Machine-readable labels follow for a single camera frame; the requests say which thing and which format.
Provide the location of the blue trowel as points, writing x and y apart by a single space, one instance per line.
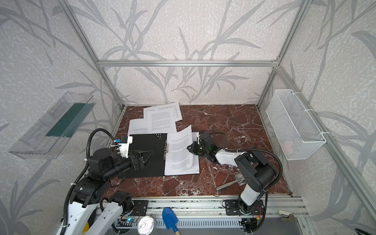
170 220

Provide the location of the silver round can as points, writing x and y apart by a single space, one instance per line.
147 226

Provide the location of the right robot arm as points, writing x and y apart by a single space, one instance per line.
261 169

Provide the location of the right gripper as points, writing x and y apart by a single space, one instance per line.
197 148

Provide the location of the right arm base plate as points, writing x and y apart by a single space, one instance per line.
232 207

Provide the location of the yellow black glove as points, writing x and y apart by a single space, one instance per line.
86 228

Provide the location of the teal folder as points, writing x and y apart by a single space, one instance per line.
153 155

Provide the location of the aluminium frame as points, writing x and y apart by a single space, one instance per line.
354 178

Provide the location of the green circuit board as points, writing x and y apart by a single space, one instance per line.
128 222

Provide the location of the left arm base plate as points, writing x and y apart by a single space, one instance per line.
139 208

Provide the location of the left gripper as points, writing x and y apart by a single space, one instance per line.
134 160

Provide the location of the white wire basket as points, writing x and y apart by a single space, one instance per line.
296 131

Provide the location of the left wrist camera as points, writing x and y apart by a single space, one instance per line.
122 147

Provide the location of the clear plastic wall tray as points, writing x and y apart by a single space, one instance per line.
50 134

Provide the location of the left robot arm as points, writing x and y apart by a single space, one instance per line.
101 167

